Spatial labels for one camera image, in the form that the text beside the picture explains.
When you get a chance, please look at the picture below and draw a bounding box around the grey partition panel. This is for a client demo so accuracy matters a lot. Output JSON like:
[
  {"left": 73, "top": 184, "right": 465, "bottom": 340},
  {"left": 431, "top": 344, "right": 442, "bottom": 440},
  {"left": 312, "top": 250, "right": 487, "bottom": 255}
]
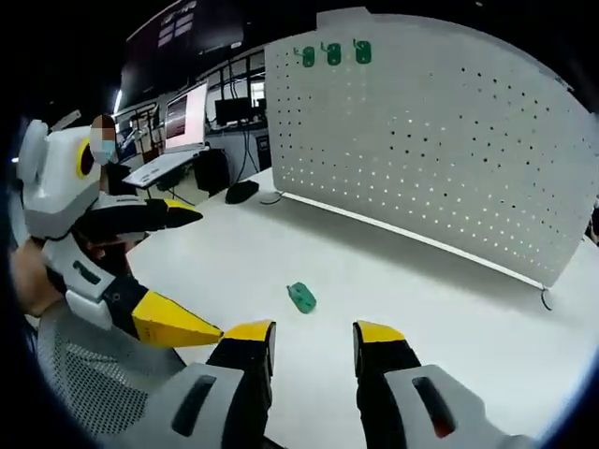
[{"left": 315, "top": 7, "right": 371, "bottom": 29}]

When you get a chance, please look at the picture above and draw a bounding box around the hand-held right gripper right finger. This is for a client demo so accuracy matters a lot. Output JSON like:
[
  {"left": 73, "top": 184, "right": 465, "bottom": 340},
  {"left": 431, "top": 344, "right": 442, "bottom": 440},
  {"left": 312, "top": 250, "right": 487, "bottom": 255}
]
[{"left": 351, "top": 320, "right": 533, "bottom": 449}]

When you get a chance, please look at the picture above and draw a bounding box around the white perforated mounting plate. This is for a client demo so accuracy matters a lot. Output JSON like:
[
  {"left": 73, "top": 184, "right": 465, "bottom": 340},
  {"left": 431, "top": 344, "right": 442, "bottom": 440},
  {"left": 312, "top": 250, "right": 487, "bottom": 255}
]
[{"left": 259, "top": 16, "right": 592, "bottom": 312}]

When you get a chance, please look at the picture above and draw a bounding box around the black computer mouse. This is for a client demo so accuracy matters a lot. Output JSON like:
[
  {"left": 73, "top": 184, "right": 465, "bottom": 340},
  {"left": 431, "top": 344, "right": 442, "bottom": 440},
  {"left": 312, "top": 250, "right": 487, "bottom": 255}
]
[{"left": 224, "top": 181, "right": 260, "bottom": 206}]

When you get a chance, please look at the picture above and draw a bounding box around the black computer monitor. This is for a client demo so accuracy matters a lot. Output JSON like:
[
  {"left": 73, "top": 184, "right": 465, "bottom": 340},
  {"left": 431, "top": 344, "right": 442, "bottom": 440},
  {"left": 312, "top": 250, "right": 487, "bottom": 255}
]
[{"left": 214, "top": 97, "right": 256, "bottom": 126}]

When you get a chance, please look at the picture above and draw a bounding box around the black computer tower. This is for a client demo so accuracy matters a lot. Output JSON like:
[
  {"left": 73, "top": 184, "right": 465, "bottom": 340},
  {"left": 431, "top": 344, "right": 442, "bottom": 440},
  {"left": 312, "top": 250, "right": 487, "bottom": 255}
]
[{"left": 193, "top": 148, "right": 231, "bottom": 196}]

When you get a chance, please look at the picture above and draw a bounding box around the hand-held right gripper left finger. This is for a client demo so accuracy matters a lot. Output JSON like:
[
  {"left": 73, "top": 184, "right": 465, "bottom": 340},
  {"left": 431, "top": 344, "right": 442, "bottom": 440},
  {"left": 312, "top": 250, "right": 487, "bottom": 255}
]
[{"left": 110, "top": 319, "right": 277, "bottom": 449}]

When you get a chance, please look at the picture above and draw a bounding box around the person's left hand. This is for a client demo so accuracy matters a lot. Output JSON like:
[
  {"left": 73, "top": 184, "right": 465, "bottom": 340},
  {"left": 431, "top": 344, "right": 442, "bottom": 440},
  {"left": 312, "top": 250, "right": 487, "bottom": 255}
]
[{"left": 11, "top": 238, "right": 65, "bottom": 318}]

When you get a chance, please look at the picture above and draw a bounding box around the grey mesh chair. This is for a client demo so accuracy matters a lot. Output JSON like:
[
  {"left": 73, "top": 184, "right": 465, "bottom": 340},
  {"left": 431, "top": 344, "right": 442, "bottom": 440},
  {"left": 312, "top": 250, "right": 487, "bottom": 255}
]
[{"left": 35, "top": 303, "right": 188, "bottom": 443}]

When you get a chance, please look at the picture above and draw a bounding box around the small white desk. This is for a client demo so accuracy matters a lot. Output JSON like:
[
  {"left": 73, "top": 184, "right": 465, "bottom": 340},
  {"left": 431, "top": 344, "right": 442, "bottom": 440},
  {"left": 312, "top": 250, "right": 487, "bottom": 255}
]
[{"left": 121, "top": 148, "right": 211, "bottom": 188}]

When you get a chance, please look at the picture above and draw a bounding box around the large dark wall screen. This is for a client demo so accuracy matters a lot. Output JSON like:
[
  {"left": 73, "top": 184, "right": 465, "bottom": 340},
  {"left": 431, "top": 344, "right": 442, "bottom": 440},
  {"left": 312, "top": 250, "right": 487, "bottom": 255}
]
[{"left": 119, "top": 0, "right": 247, "bottom": 102}]

